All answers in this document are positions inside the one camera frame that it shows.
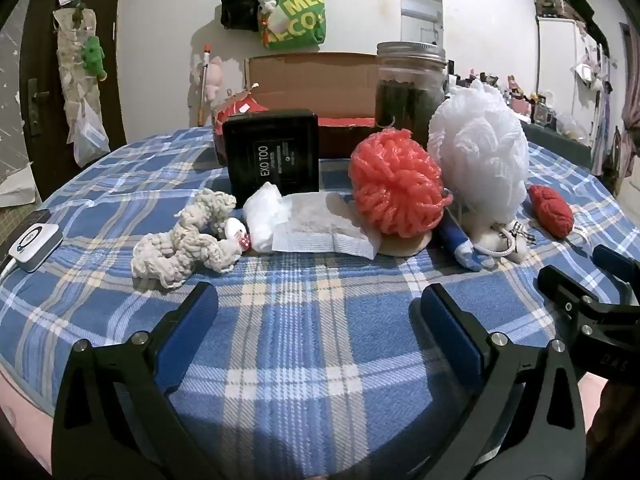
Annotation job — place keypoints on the white fluffy bunny keychain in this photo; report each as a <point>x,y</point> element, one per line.
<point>511,241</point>

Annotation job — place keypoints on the white plastic bag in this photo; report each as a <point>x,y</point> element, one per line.
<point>90,139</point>

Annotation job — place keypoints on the blue and white sock roll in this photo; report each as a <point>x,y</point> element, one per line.
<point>461,247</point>

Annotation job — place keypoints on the cardboard box red lining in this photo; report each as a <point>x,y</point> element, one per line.
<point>339,87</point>

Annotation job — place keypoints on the green dinosaur toy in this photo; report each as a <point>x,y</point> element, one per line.
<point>92,56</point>

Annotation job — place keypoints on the red knitted bunny plush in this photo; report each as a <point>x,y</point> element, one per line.
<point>551,211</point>

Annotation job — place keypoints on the white gauze pad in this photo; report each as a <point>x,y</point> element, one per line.
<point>324,223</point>

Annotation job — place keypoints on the black EXOTOO box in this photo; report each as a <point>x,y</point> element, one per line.
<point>276,146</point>

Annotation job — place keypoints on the white square device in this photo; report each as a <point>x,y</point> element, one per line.
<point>35,245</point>

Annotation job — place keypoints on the orange tipped stick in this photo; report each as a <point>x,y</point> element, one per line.
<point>201,118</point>

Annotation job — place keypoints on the blue plaid tablecloth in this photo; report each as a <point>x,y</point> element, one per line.
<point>311,366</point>

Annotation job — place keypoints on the tall glass jar dark contents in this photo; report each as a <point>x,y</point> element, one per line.
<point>411,86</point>

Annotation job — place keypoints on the pink plush on wall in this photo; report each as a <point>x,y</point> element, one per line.
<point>214,79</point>

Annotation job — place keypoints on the white wardrobe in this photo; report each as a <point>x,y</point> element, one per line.
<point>569,71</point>

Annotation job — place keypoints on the white mesh bath pouf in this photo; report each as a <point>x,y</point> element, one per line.
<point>480,146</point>

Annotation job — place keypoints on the white cloth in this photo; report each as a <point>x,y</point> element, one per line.
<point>262,212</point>

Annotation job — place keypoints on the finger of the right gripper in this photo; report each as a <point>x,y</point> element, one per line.
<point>587,316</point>
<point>624,268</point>

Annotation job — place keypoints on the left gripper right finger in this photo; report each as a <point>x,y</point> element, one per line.
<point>524,417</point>

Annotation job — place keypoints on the wall mirror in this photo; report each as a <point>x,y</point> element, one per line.
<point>422,21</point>

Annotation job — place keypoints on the tan round powder puff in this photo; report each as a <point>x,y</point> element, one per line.
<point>404,247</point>

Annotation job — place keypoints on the dark wooden door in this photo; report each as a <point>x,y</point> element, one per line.
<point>53,82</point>

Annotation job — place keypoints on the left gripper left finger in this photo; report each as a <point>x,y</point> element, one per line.
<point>113,418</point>

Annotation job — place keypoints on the cream chunky knit scrunchie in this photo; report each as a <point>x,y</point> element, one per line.
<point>171,257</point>

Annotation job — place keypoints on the green tote bag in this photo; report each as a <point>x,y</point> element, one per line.
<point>292,24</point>

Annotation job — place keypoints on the dark green covered side table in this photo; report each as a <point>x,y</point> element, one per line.
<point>573,151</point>

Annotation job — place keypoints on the coral red bath pouf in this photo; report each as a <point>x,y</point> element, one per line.
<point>396,185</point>

